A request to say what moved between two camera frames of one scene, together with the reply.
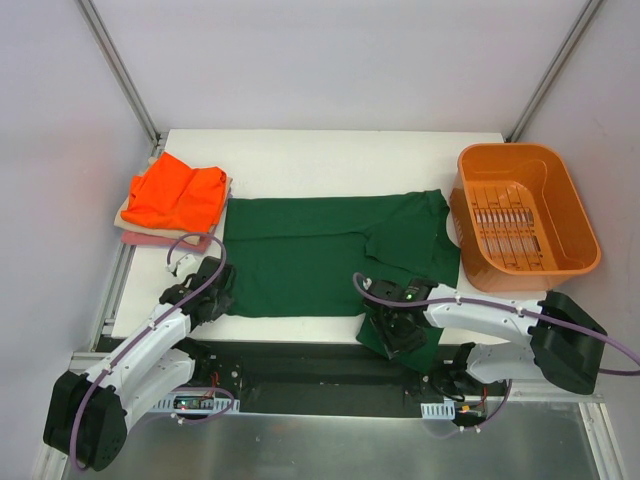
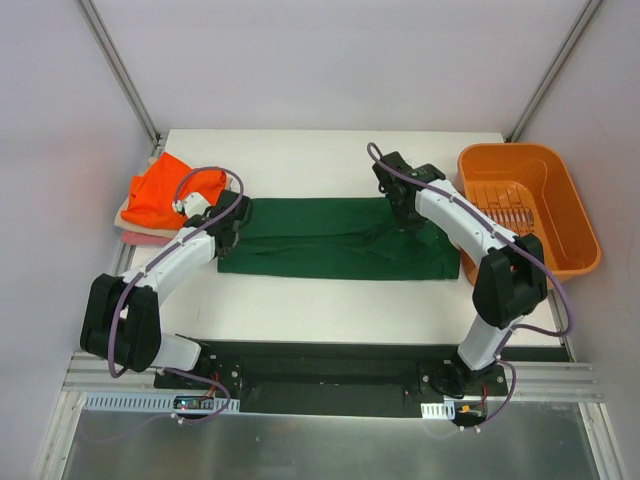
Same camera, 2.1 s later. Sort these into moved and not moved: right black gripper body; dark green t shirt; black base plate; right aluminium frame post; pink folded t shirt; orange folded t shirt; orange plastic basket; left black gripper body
Moved: left black gripper body; dark green t shirt; right black gripper body
Not moved: orange plastic basket; orange folded t shirt; pink folded t shirt; black base plate; right aluminium frame post
